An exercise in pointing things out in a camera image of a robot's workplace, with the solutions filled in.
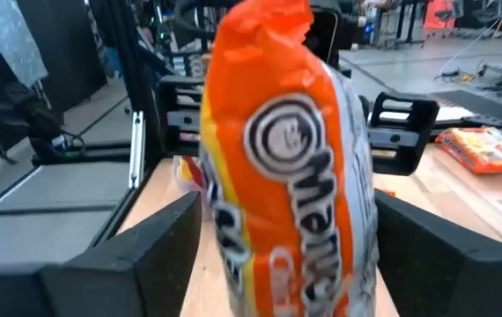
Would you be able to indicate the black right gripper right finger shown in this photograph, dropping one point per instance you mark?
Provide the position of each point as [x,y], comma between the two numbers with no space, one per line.
[445,286]

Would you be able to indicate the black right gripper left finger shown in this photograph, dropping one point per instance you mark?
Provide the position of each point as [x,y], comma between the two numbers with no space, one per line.
[136,273]

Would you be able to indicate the orange Maruchan ramen packet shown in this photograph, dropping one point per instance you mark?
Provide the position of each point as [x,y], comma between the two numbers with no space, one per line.
[484,152]
[277,198]

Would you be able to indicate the red cabinet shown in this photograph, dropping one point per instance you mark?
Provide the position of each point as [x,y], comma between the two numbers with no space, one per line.
[440,13]

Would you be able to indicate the black partition panel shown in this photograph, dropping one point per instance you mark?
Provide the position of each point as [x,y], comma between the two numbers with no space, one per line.
[66,44]

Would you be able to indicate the silver aluminium bracket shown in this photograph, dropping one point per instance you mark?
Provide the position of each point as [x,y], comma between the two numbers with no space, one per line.
[137,149]

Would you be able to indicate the black aluminium table frame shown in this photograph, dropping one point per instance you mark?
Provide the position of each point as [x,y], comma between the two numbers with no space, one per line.
[138,66]

